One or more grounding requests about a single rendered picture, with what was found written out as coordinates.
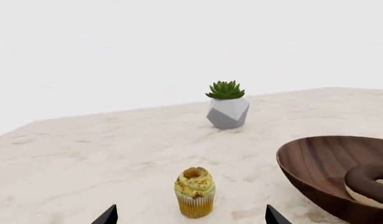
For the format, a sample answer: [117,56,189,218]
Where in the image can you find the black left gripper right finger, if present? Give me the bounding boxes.
[265,203,292,224]

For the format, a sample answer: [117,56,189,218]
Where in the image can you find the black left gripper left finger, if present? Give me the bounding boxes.
[91,203,119,224]

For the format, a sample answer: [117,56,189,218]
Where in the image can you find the dark wooden bowl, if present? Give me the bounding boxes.
[275,135,383,224]

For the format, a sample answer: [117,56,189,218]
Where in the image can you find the yellow frosted cupcake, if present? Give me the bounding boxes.
[174,166,216,219]

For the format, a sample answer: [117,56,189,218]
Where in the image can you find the chocolate glazed donut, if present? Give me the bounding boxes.
[344,163,383,210]

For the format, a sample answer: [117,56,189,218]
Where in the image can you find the white geometric plant pot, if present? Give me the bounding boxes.
[206,97,251,131]

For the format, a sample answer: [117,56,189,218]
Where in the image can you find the green succulent plant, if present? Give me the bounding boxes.
[205,80,246,101]

